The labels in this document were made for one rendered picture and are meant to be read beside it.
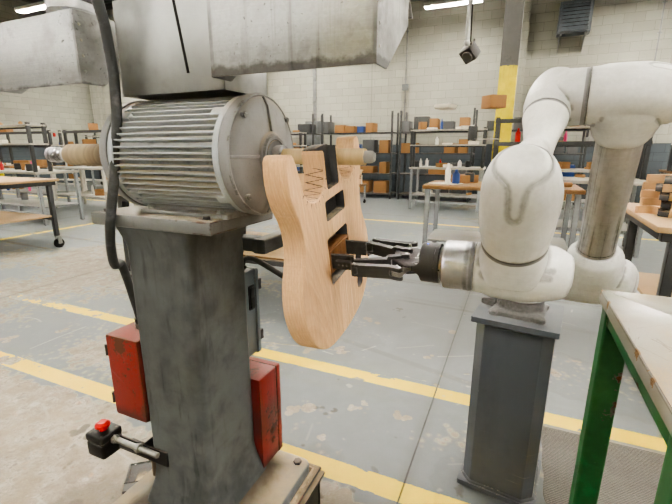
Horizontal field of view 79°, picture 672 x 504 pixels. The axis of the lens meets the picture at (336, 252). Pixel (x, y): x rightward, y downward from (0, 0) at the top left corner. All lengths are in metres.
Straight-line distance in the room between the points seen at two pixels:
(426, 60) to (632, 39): 4.59
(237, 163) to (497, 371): 1.15
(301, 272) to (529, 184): 0.38
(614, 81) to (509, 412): 1.08
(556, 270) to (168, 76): 0.82
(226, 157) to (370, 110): 11.73
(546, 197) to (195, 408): 0.91
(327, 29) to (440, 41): 11.60
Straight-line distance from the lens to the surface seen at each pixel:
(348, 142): 0.91
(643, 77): 1.15
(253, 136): 0.85
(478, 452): 1.78
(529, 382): 1.58
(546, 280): 0.73
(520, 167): 0.60
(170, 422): 1.22
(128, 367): 1.23
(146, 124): 0.99
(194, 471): 1.26
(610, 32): 12.15
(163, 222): 0.95
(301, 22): 0.71
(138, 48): 1.04
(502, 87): 7.69
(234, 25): 0.78
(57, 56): 1.12
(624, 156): 1.23
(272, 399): 1.34
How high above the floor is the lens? 1.26
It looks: 14 degrees down
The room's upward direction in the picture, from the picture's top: straight up
